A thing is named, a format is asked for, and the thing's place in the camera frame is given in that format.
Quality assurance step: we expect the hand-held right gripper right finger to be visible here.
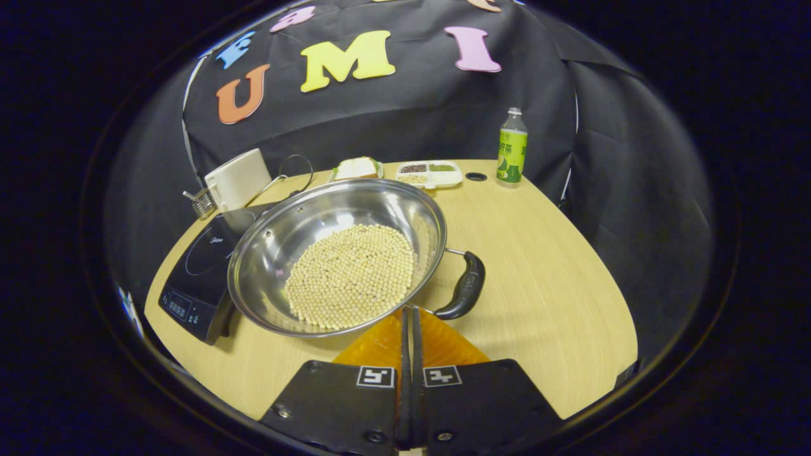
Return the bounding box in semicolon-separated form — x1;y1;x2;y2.
412;307;566;456

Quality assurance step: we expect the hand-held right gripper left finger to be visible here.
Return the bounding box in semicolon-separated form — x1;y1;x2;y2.
259;307;412;456

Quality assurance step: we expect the stainless steel pot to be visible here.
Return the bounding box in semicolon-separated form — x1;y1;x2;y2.
226;178;487;339

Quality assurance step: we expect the black induction cooktop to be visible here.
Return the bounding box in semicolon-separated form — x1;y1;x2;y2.
158;203;281;346

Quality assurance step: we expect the pile of soybeans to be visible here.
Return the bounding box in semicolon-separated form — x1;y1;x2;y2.
283;224;416;332

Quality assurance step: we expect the plate with bread slice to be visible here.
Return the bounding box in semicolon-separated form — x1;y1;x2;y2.
329;156;385;185

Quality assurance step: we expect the white divided bean tray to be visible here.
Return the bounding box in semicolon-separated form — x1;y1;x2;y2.
395;160;464;190

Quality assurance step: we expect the white toaster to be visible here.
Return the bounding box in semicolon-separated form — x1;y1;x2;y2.
204;148;273;213

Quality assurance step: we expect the green label drink bottle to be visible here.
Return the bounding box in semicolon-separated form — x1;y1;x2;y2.
495;107;529;189

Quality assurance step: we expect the black backdrop cloth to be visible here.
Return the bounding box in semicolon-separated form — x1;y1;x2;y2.
105;0;717;381

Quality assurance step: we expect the black power cable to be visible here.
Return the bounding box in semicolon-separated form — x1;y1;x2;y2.
276;154;315;198

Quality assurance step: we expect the metal wire basket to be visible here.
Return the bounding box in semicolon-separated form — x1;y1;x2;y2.
183;186;217;220

